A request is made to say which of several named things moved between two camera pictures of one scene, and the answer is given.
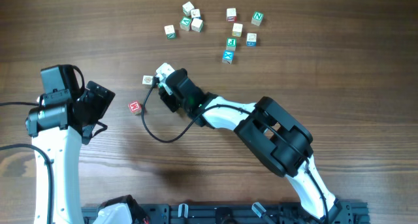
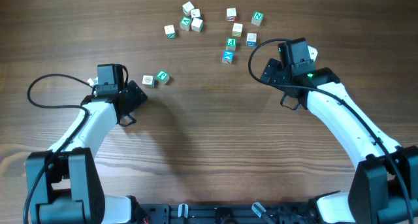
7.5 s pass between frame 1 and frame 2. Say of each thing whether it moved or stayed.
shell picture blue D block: stayed
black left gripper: moved
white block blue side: stayed
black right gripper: moved
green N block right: stayed
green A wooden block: stayed
